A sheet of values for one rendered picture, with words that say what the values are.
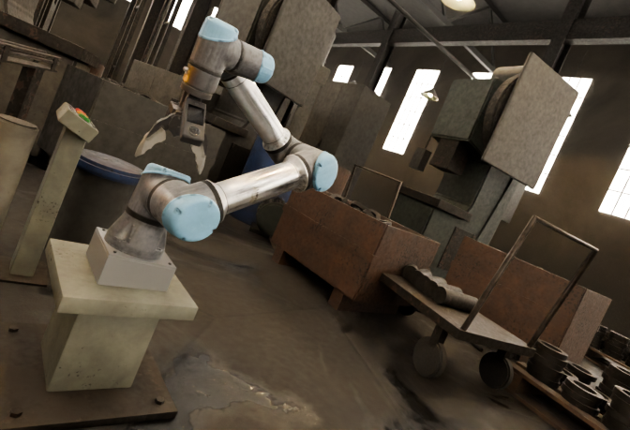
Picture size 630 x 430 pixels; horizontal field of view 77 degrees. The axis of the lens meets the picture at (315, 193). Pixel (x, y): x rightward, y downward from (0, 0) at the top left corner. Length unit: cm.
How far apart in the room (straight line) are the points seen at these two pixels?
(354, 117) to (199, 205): 449
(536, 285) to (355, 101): 307
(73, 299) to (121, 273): 13
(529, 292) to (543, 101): 264
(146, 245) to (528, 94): 475
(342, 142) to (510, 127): 199
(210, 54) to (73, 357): 78
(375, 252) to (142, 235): 162
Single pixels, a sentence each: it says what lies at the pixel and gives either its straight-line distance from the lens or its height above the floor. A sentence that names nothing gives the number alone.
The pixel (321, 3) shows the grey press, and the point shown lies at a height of 234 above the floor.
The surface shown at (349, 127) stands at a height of 142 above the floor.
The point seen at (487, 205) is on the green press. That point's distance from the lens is 567.
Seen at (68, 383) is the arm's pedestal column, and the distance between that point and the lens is 122.
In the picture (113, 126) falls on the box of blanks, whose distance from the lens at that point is 295.
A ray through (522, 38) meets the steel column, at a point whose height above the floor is 501.
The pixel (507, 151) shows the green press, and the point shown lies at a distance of 518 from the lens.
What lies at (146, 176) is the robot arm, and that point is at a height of 57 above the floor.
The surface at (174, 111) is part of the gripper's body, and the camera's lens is 97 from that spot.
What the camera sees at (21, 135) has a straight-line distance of 154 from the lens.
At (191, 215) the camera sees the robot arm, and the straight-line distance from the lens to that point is 95.
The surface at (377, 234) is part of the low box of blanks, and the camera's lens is 244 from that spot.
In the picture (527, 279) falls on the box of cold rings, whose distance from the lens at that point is 364.
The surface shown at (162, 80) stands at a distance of 493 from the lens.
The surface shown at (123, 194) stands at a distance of 189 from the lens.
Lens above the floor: 76
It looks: 3 degrees down
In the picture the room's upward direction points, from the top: 24 degrees clockwise
